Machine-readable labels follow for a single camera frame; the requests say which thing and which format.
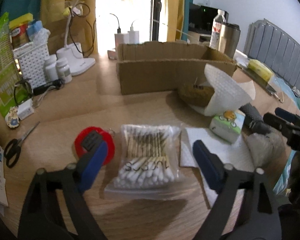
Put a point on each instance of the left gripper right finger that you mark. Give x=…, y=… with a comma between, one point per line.
x=258, y=217

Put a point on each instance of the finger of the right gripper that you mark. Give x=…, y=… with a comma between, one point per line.
x=277, y=121
x=289, y=117

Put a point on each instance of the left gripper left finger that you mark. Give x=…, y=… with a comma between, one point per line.
x=41, y=216

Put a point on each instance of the grey knitted sock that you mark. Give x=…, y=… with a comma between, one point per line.
x=254, y=120

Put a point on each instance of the cartoon tissue pack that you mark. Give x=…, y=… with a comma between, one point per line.
x=228, y=125

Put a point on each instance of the white embossed paper towel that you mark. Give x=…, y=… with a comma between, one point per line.
x=228, y=96

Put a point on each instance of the brown plush bear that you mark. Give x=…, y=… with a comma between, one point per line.
x=195, y=95

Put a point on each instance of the red round plush object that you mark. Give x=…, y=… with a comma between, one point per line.
x=107, y=142

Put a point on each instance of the bag of cotton swabs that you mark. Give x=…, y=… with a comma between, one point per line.
x=149, y=166

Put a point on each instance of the yellow tissue pack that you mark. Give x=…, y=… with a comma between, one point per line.
x=260, y=69

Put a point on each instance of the black scissors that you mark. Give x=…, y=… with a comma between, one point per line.
x=13, y=148

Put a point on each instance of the grey padded headboard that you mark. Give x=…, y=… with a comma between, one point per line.
x=269, y=44

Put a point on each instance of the stainless steel tumbler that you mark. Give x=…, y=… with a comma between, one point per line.
x=229, y=38

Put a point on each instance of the small white plug adapter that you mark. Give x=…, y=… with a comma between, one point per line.
x=25, y=109

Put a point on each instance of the clear water bottle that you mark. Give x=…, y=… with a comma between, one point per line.
x=218, y=21

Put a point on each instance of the black monitor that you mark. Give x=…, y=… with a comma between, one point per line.
x=201, y=18

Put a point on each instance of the brown cardboard box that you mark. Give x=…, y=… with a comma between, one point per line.
x=161, y=66

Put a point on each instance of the white pill bottle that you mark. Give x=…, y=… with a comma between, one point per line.
x=50, y=67
x=63, y=70

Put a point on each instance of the green snack bag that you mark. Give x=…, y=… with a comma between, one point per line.
x=9, y=76

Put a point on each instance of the white perforated basket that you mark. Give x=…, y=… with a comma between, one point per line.
x=31, y=60

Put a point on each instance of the white desk lamp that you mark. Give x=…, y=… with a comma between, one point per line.
x=76, y=61

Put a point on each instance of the red labelled jar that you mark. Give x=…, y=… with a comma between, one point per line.
x=19, y=35

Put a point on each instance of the yellow curtain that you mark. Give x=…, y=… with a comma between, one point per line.
x=54, y=15

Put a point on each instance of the cartoon keychain charm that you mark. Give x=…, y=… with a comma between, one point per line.
x=12, y=118

